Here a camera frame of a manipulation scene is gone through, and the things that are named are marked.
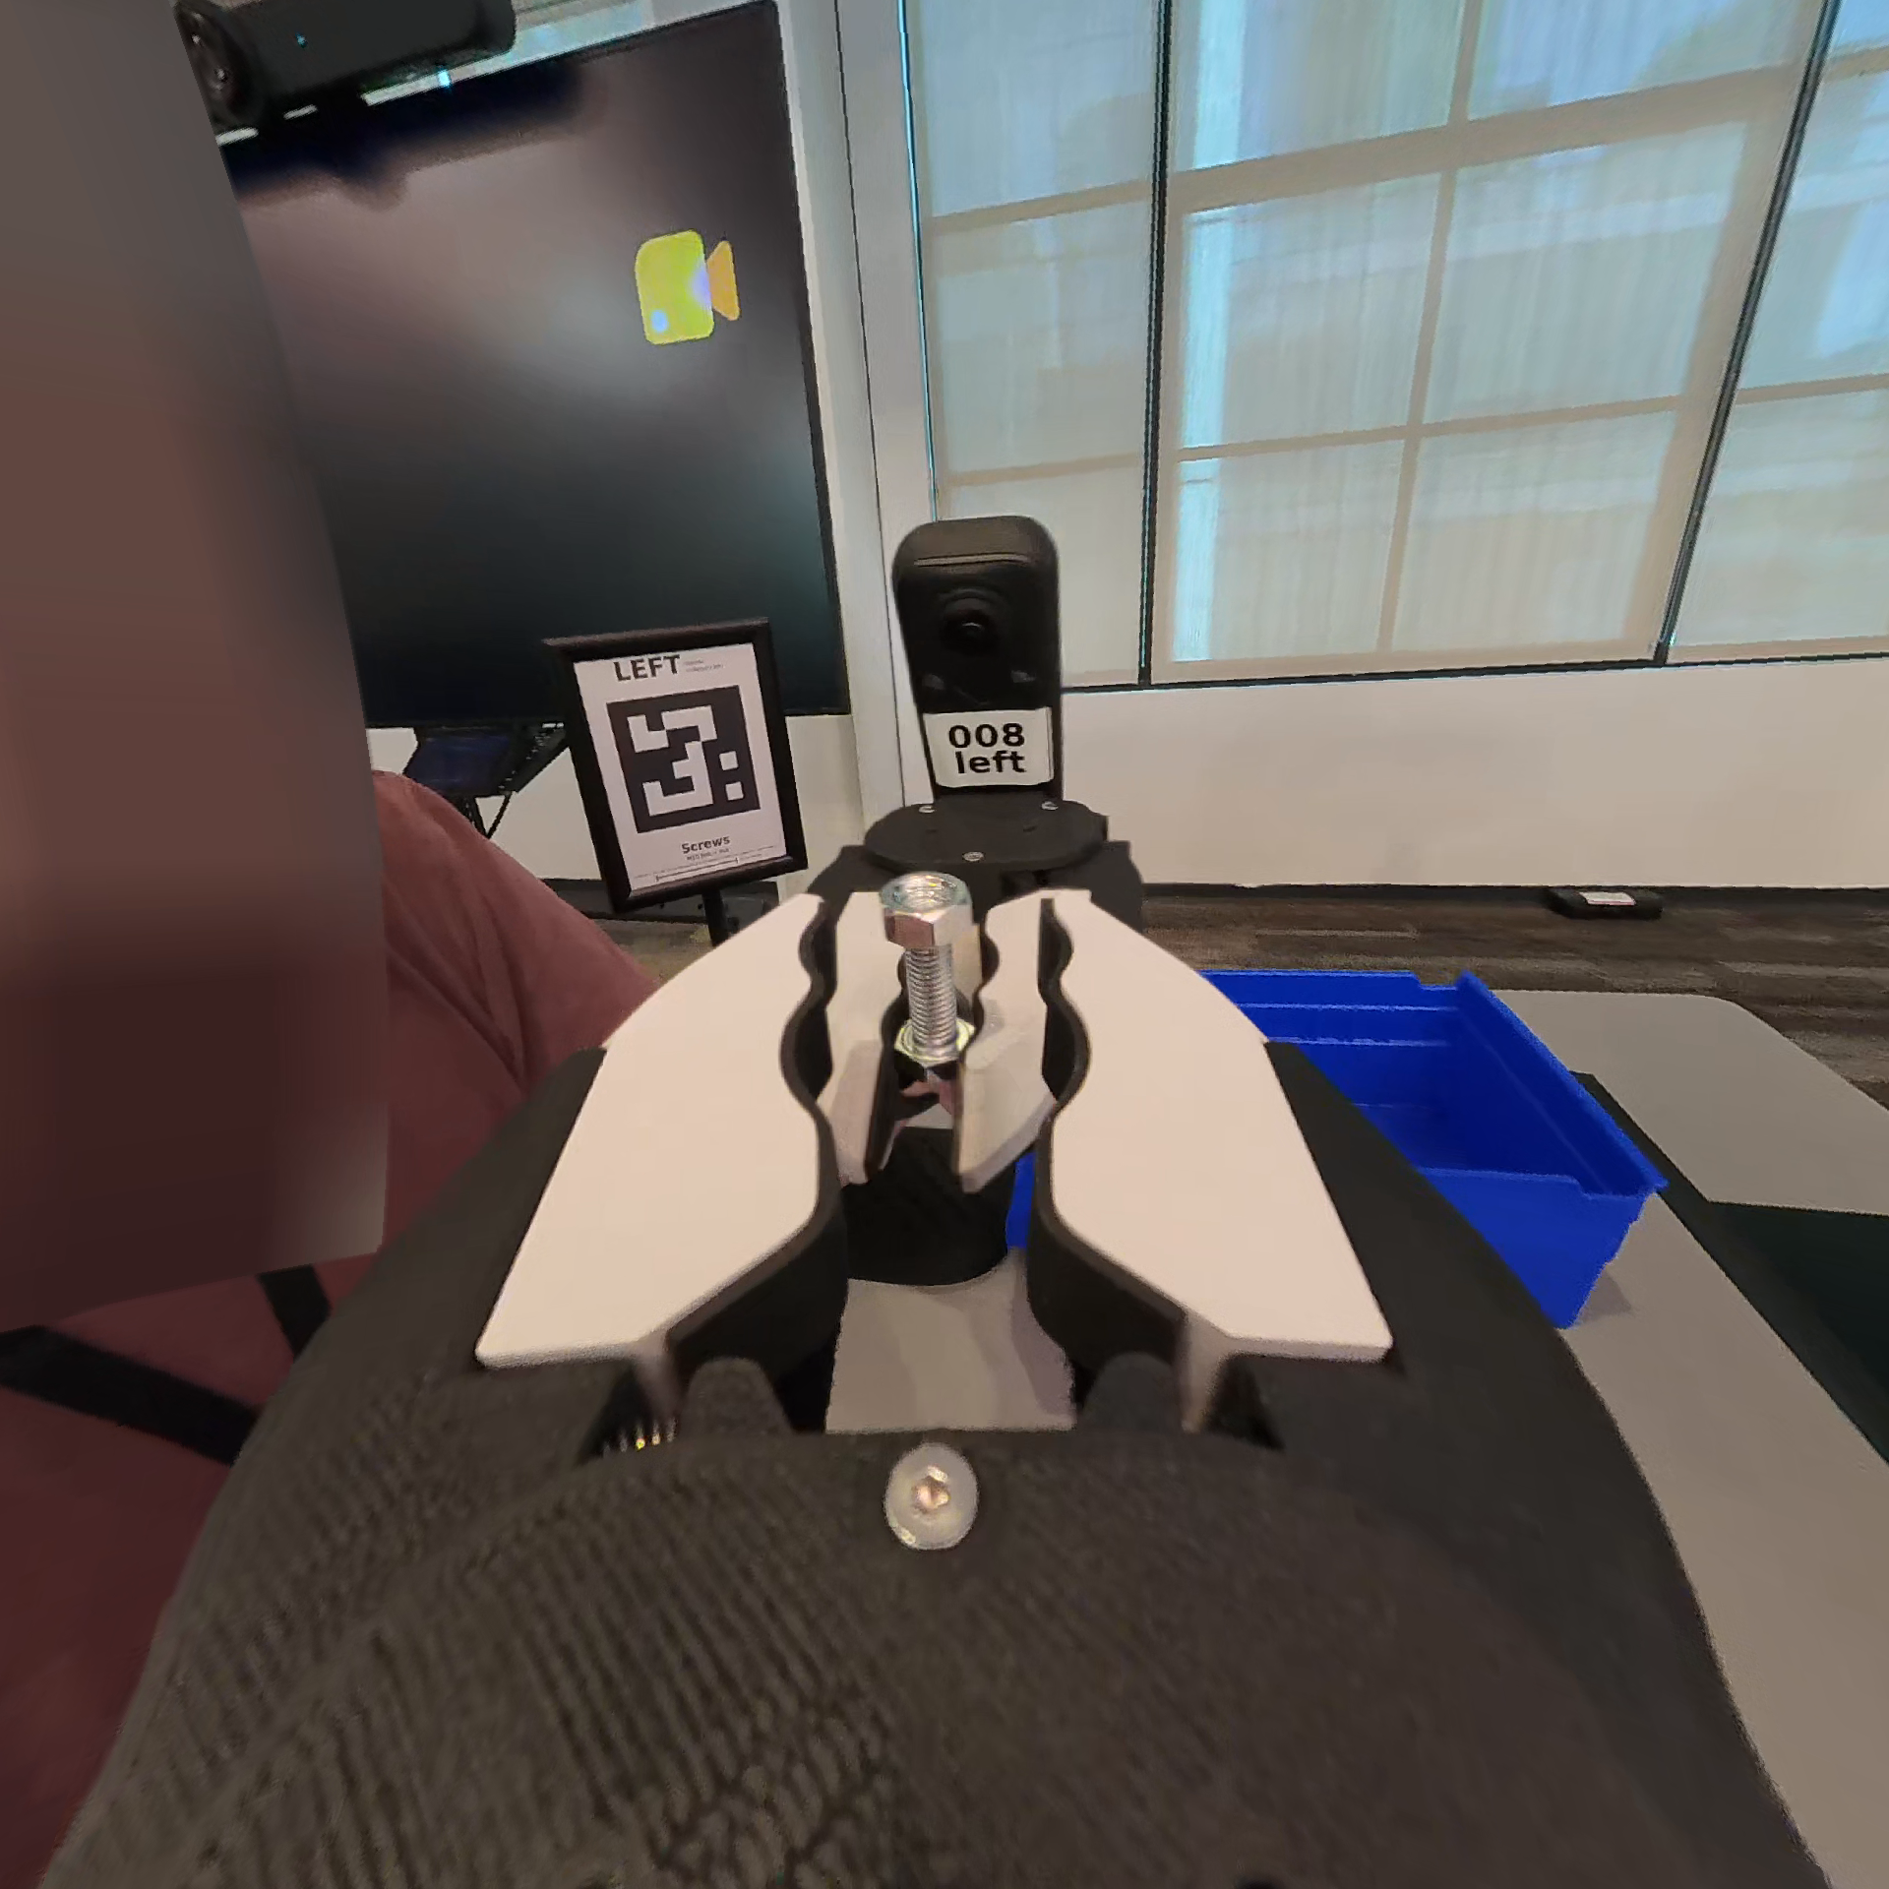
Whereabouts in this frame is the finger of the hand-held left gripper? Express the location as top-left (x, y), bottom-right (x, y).
top-left (950, 984), bottom-right (1062, 1200)
top-left (818, 1018), bottom-right (908, 1184)

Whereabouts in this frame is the large grid window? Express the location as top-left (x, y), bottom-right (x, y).
top-left (900, 0), bottom-right (1889, 689)

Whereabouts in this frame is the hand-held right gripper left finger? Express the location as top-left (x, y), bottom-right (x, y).
top-left (471, 888), bottom-right (852, 1429)

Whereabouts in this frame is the blue plastic bin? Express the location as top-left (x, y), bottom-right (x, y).
top-left (1003, 966), bottom-right (1669, 1326)

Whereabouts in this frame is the large black wall screen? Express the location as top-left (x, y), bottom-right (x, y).
top-left (221, 0), bottom-right (855, 729)

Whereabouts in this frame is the framed marker sign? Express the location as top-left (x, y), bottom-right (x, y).
top-left (542, 620), bottom-right (811, 949)

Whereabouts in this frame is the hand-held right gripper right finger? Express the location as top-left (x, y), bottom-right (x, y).
top-left (1025, 888), bottom-right (1398, 1429)

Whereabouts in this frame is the black video bar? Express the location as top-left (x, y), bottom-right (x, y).
top-left (172, 0), bottom-right (520, 138)

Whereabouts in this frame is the steel hex bolt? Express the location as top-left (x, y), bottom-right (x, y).
top-left (889, 952), bottom-right (988, 1069)

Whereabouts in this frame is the small dark tablet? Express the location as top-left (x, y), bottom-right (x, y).
top-left (400, 724), bottom-right (575, 835)

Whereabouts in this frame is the black strap with toggle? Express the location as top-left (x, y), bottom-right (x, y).
top-left (0, 1261), bottom-right (340, 1465)

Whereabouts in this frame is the steel hex nut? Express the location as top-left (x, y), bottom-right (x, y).
top-left (881, 872), bottom-right (979, 961)

